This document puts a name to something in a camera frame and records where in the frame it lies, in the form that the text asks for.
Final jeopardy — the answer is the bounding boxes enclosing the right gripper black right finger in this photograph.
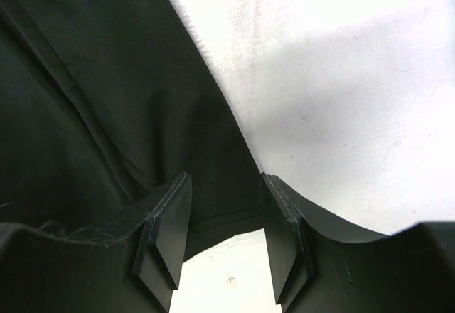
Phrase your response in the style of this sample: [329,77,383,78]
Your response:
[260,174,454,312]

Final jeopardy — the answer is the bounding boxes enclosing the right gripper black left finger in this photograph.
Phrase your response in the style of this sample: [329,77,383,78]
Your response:
[1,172,192,312]

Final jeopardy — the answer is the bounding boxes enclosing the black t shirt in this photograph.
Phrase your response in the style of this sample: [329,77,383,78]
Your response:
[1,0,262,258]

